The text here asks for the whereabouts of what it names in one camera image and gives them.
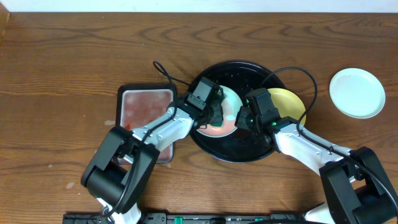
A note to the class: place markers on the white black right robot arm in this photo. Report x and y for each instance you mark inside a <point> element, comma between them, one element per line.
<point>356,186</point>

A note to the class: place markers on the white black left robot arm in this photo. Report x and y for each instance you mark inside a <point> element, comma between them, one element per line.
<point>120,169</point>

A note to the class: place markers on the yellow plate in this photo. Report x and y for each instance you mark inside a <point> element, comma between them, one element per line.
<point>287,103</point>

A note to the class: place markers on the black rectangular soapy water tray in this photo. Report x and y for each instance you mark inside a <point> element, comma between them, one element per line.
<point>141,104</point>

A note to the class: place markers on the green yellow scrub sponge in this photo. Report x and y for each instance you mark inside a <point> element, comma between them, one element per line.
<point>217,123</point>

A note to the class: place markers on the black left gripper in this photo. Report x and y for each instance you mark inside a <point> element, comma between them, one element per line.
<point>216,112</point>

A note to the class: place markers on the pale green plate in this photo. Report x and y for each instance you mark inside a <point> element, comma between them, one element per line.
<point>357,93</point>

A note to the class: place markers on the light blue plate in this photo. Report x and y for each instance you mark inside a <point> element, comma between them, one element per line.
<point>230,105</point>

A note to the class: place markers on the round black serving tray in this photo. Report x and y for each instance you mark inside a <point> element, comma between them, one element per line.
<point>241,145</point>

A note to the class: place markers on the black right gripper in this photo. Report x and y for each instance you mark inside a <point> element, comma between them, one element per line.
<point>240,117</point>

